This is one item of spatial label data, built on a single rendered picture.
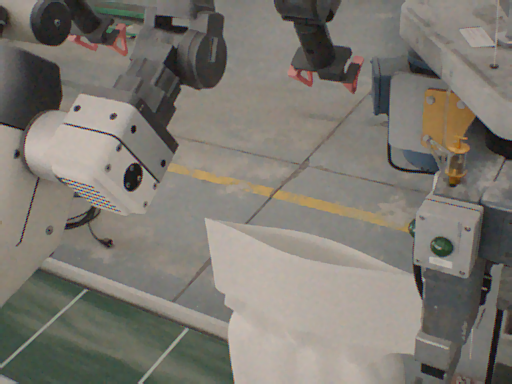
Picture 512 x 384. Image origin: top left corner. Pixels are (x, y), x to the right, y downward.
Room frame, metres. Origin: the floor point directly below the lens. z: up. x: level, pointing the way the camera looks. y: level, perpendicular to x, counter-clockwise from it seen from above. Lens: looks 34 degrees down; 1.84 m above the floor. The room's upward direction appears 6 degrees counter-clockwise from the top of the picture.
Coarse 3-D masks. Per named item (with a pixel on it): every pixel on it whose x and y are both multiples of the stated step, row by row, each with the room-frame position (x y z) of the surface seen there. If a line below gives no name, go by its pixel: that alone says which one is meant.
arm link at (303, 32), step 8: (328, 16) 1.19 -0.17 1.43; (296, 24) 1.16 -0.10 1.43; (304, 24) 1.14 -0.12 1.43; (312, 24) 1.14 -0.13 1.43; (320, 24) 1.14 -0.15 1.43; (296, 32) 1.16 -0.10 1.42; (304, 32) 1.14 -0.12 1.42; (312, 32) 1.14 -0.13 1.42; (320, 32) 1.14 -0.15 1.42; (328, 32) 1.17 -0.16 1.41; (304, 40) 1.15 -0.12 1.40; (312, 40) 1.15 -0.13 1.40; (320, 40) 1.15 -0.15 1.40; (312, 48) 1.16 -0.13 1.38
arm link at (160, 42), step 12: (168, 24) 0.86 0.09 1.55; (156, 36) 0.84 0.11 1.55; (168, 36) 0.83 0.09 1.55; (180, 36) 0.82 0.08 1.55; (144, 48) 0.81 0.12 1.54; (156, 48) 0.81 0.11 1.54; (168, 48) 0.80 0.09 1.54; (156, 60) 0.79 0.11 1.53; (168, 60) 0.79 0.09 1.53; (180, 84) 0.80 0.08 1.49
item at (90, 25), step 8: (88, 8) 1.50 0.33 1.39; (80, 16) 1.49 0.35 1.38; (88, 16) 1.50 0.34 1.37; (96, 16) 1.52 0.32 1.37; (104, 16) 1.54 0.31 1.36; (112, 16) 1.53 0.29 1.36; (72, 24) 1.56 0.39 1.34; (80, 24) 1.50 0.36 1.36; (88, 24) 1.50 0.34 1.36; (96, 24) 1.51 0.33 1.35; (104, 24) 1.51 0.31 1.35; (112, 24) 1.52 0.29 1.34; (72, 32) 1.53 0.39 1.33; (80, 32) 1.52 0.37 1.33; (88, 32) 1.51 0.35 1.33; (96, 32) 1.50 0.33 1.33; (104, 32) 1.50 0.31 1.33
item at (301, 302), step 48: (240, 240) 1.10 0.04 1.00; (288, 240) 1.09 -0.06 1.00; (240, 288) 1.11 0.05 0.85; (288, 288) 1.01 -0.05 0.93; (336, 288) 0.96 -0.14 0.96; (384, 288) 0.93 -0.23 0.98; (240, 336) 1.05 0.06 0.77; (288, 336) 0.99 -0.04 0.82; (336, 336) 0.96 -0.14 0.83; (384, 336) 0.93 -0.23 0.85
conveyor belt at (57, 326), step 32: (32, 288) 1.75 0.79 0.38; (64, 288) 1.73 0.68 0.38; (0, 320) 1.61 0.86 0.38; (32, 320) 1.59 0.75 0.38; (64, 320) 1.58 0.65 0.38; (96, 320) 1.56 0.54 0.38; (128, 320) 1.55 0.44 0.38; (160, 320) 1.53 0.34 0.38; (0, 352) 1.46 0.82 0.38; (32, 352) 1.45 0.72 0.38; (64, 352) 1.44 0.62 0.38; (96, 352) 1.42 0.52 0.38; (128, 352) 1.41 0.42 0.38; (160, 352) 1.40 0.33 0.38; (192, 352) 1.38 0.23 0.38; (224, 352) 1.37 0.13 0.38
